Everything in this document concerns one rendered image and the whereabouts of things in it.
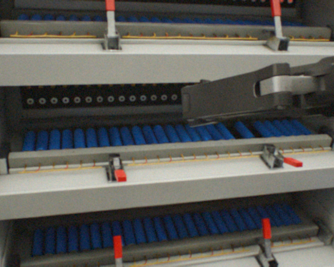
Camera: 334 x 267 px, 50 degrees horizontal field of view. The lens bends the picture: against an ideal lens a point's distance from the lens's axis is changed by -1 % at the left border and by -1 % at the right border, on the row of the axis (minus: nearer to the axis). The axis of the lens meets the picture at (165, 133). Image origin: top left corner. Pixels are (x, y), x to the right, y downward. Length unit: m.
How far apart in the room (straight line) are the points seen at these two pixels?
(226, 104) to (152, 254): 0.47
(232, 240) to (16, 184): 0.39
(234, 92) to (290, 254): 0.55
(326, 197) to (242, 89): 0.59
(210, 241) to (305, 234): 0.20
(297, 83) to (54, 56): 0.37
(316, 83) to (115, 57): 0.34
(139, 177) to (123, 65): 0.17
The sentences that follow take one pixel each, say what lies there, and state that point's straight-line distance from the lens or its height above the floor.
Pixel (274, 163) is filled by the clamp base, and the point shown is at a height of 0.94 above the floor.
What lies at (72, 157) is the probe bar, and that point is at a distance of 0.58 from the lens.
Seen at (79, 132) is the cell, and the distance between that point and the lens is 0.65.
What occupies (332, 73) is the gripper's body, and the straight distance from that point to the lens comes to 0.23.
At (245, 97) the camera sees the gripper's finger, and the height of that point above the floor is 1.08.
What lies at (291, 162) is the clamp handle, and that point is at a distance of 0.59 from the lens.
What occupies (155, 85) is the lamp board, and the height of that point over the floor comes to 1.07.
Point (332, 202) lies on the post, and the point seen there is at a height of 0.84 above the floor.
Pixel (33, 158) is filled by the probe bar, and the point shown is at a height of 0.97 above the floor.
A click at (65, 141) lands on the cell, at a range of 0.62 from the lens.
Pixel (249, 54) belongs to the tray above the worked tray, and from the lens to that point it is 0.58.
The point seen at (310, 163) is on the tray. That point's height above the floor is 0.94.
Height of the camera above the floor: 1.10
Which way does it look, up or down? 10 degrees down
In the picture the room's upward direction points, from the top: straight up
